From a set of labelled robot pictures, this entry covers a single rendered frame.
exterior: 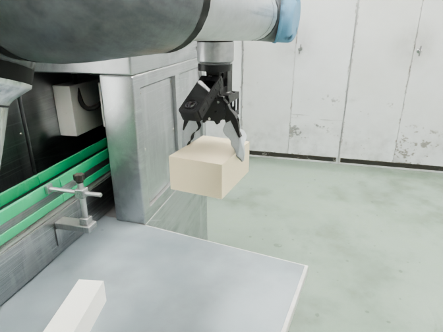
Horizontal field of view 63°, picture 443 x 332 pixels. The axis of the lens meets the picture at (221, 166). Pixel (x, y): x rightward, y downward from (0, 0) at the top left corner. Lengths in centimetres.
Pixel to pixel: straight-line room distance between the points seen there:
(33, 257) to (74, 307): 25
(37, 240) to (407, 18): 339
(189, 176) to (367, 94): 317
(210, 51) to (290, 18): 21
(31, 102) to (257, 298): 93
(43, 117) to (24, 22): 112
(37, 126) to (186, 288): 74
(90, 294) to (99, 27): 73
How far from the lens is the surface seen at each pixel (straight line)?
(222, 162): 71
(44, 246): 112
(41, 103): 137
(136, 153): 116
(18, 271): 107
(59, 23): 26
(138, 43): 28
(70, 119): 140
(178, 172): 76
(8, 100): 35
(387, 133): 391
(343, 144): 390
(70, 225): 110
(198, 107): 69
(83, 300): 91
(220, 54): 74
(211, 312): 92
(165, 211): 141
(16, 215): 105
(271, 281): 101
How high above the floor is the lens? 138
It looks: 22 degrees down
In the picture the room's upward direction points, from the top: straight up
